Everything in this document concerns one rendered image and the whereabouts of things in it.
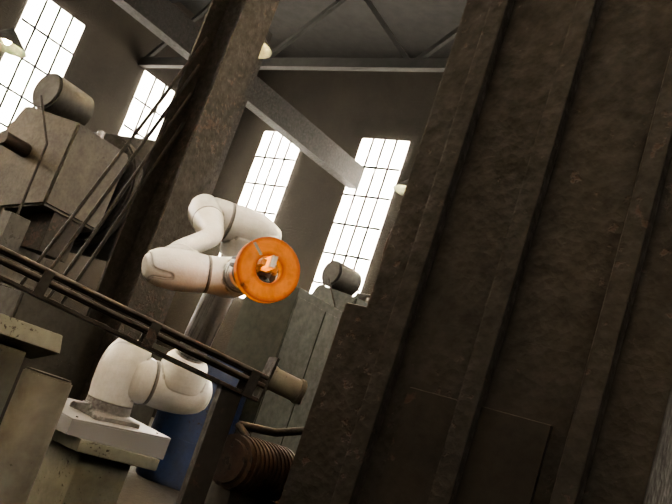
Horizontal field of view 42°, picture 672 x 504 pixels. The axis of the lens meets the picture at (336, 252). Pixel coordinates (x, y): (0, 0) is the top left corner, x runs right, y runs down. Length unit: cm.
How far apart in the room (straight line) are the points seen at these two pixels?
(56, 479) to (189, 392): 50
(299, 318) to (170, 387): 304
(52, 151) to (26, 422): 560
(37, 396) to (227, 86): 365
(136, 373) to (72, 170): 471
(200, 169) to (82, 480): 283
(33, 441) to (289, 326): 390
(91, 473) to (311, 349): 338
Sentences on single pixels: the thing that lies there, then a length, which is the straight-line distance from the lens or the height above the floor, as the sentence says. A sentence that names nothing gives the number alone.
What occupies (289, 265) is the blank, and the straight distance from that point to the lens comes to 204.
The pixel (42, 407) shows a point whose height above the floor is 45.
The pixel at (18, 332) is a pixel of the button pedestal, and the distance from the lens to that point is 224.
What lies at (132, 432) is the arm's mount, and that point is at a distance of 296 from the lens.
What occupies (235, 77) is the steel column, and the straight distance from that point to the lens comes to 558.
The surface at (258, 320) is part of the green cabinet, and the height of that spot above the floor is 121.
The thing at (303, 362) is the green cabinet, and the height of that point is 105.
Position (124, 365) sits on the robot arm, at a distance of 296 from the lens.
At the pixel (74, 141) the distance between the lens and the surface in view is 753.
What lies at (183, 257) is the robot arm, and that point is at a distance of 228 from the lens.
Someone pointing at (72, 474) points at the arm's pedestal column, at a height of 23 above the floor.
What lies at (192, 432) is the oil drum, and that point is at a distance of 579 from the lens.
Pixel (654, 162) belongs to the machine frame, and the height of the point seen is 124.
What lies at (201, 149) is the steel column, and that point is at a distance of 539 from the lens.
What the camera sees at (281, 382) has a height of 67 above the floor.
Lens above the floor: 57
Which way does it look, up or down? 12 degrees up
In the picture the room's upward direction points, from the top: 19 degrees clockwise
